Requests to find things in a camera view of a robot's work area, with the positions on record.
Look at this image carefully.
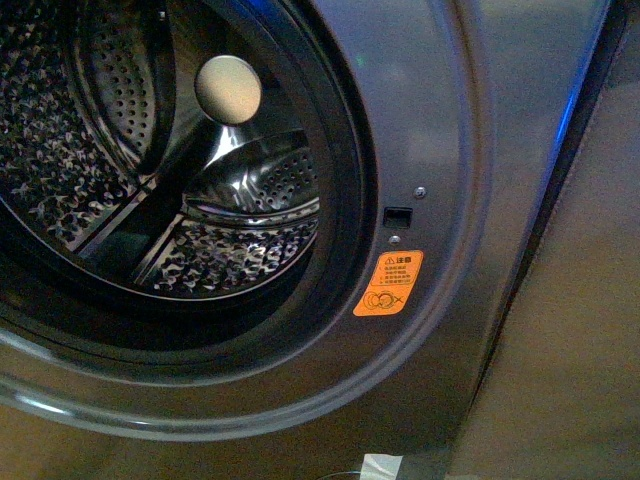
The grey front-load washing machine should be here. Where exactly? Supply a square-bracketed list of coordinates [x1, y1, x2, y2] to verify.
[1, 1, 638, 479]

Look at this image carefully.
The stainless steel washer drum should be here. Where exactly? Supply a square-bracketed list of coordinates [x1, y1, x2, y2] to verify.
[1, 1, 320, 302]

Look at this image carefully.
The black rubber door gasket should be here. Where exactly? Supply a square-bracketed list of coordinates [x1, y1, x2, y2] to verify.
[1, 1, 376, 364]

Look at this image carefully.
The upper latch screw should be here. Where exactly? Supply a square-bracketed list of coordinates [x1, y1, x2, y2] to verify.
[413, 187, 426, 199]

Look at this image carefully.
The orange warning sticker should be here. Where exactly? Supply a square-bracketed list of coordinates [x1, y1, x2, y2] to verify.
[353, 250, 424, 317]

